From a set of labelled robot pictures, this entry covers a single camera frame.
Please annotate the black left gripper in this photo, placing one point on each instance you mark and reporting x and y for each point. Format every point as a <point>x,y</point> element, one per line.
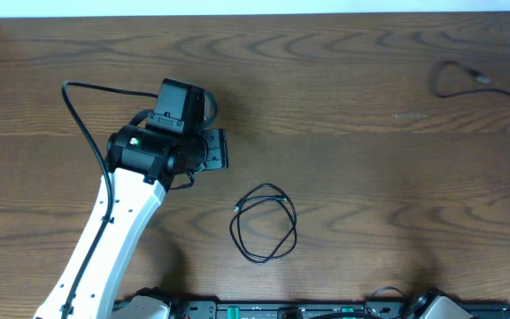
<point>220,155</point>

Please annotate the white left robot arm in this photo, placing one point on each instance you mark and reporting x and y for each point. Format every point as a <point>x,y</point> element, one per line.
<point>142,166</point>

